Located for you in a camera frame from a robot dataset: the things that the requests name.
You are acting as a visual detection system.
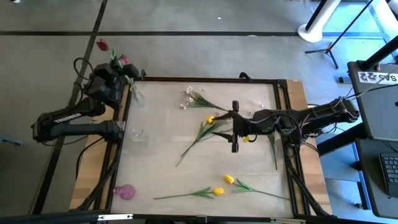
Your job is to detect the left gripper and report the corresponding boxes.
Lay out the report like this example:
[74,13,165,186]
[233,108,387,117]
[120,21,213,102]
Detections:
[85,58,141,100]

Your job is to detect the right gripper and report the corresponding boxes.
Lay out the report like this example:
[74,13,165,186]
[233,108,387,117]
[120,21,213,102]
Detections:
[212,101,259,153]

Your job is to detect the red artificial tulip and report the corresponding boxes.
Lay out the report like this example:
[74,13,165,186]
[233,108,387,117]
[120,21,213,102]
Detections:
[119,54,137,94]
[95,39,121,65]

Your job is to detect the yellow artificial tulip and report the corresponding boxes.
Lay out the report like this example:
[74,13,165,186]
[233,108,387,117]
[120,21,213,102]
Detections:
[175,114,234,168]
[153,186,225,200]
[223,174,292,200]

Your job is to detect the white veined flower bunch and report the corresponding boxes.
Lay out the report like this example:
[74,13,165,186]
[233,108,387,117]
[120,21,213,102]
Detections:
[179,85,231,113]
[248,101,279,171]

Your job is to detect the narrow clear glass vase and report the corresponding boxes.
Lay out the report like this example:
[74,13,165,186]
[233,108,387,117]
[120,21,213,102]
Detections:
[130,83,146,106]

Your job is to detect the wide clear glass vase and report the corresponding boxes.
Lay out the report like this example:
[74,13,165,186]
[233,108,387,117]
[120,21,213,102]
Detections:
[130,127,149,144]

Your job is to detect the pink glass vase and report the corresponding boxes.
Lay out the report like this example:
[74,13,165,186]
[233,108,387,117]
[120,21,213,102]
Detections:
[113,183,137,200]

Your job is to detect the black floor bar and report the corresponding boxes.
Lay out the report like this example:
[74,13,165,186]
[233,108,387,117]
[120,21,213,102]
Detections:
[316,123,366,156]

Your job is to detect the thin black tripod stand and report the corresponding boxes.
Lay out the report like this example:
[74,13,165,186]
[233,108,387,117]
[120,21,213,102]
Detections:
[304,0,374,70]

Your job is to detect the grey floor object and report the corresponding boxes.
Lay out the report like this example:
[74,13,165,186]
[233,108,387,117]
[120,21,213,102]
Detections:
[0,133,24,147]

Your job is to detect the white tower fan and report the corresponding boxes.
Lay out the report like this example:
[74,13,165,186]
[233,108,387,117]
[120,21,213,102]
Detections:
[297,0,343,44]

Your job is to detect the black labelled cabinet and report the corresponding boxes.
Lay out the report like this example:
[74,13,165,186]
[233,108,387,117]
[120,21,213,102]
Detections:
[347,60,398,141]

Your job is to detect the thick black pole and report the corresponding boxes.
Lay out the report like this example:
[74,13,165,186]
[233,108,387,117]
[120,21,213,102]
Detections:
[359,35,398,71]

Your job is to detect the black gantry beam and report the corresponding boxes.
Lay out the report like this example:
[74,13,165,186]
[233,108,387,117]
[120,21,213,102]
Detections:
[0,210,398,224]

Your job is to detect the black aluminium table frame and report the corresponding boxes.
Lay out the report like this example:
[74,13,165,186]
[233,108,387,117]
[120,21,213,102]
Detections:
[74,76,330,218]

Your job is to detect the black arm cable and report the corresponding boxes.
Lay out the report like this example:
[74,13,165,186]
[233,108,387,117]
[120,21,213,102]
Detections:
[75,136,108,181]

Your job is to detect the silver beam bracket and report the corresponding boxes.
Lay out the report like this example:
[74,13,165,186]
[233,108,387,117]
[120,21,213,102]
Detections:
[98,213,134,222]
[269,217,307,224]

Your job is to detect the black cable bundle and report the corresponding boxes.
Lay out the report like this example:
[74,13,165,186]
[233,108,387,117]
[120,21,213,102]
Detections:
[341,82,398,102]

